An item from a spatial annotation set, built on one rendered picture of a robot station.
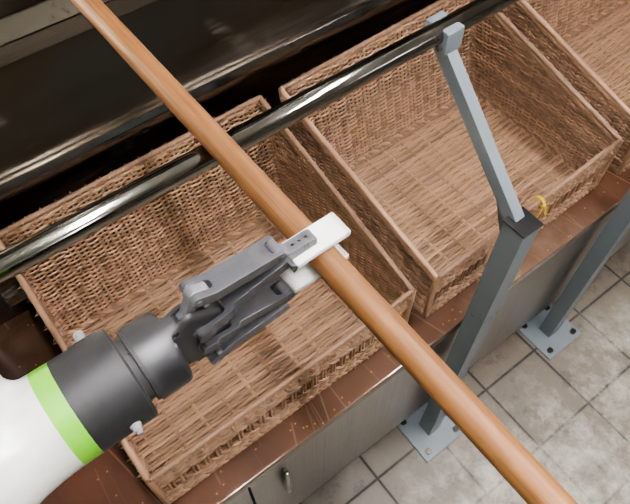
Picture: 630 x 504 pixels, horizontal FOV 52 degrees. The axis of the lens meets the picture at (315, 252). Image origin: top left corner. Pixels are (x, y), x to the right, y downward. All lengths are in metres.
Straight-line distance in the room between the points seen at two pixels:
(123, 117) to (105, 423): 0.68
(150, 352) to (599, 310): 1.73
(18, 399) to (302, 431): 0.71
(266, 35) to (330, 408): 0.69
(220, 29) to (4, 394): 0.78
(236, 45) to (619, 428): 1.42
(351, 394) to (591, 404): 0.93
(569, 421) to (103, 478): 1.25
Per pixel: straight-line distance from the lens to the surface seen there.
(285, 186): 1.38
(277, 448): 1.20
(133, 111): 1.15
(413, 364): 0.58
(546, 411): 1.94
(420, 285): 1.24
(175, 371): 0.58
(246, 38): 1.21
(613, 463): 1.96
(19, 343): 1.39
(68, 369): 0.57
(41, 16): 1.03
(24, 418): 0.57
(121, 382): 0.56
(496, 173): 0.98
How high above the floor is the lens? 1.73
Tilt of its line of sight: 57 degrees down
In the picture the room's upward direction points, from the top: straight up
